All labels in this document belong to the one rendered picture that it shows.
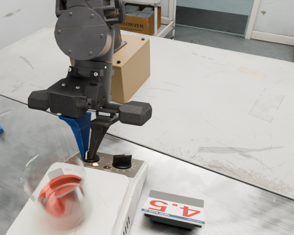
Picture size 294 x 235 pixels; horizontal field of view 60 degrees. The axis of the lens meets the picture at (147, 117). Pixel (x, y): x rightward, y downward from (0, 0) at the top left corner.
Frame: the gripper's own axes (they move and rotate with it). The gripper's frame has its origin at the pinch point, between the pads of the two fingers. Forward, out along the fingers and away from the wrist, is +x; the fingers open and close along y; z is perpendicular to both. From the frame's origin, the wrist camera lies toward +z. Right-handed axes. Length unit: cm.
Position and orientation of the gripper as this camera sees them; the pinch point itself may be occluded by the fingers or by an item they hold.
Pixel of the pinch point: (88, 137)
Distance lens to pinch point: 41.7
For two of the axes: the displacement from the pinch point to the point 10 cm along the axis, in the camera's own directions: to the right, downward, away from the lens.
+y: 9.7, 1.5, -1.9
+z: -2.2, 1.9, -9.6
